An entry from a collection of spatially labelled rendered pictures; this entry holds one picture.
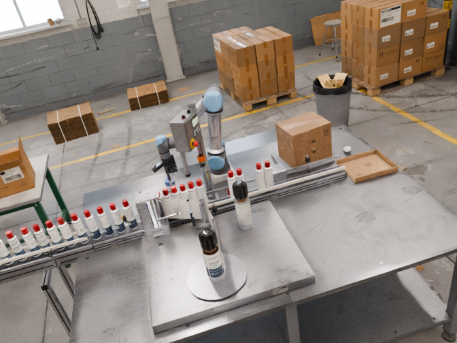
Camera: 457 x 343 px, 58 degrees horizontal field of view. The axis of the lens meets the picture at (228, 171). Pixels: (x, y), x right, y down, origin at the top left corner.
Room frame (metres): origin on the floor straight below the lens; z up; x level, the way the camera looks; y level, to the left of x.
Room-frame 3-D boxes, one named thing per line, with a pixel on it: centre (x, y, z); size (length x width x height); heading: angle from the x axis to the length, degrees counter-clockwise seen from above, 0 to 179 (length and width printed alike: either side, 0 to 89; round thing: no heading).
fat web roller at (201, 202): (1.90, 0.18, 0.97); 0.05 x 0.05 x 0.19
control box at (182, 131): (2.17, 0.19, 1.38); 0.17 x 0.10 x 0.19; 154
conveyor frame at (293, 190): (2.11, 0.07, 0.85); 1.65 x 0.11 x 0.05; 99
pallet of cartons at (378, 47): (5.61, -2.58, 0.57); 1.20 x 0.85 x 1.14; 104
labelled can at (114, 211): (2.01, 0.71, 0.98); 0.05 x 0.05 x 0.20
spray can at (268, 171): (2.16, -0.24, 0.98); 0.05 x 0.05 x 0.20
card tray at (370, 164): (2.26, -0.91, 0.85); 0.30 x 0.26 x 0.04; 99
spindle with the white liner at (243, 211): (1.84, -0.04, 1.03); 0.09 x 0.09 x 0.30
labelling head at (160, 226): (1.95, 0.48, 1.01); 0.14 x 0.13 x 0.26; 99
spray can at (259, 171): (2.15, -0.19, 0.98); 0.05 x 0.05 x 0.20
